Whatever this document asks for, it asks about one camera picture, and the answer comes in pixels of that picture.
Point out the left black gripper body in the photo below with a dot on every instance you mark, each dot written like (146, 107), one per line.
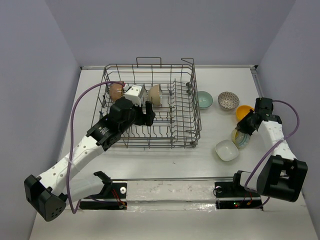
(137, 117)

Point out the yellow sun patterned bowl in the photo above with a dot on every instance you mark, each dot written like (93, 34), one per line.
(240, 139)

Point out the brown wooden bowl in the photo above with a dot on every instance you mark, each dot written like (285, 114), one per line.
(116, 91)

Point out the white round bowl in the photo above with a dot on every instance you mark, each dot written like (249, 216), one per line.
(155, 95)
(143, 92)

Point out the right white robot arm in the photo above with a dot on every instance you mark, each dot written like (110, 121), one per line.
(278, 174)

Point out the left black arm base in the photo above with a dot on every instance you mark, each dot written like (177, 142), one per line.
(112, 196)

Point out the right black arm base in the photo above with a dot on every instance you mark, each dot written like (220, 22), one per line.
(231, 195)

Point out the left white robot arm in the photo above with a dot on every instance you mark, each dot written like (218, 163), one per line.
(51, 191)

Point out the orange yellow bowl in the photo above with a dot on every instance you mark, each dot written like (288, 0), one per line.
(242, 111)

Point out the dark geometric patterned bowl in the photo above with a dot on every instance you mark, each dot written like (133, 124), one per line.
(228, 101)

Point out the white square bowl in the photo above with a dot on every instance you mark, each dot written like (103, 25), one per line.
(226, 150)

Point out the light teal bowl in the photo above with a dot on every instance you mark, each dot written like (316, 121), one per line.
(205, 100)

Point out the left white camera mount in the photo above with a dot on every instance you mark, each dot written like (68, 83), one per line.
(134, 94)

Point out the grey wire dish rack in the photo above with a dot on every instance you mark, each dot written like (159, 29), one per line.
(170, 96)

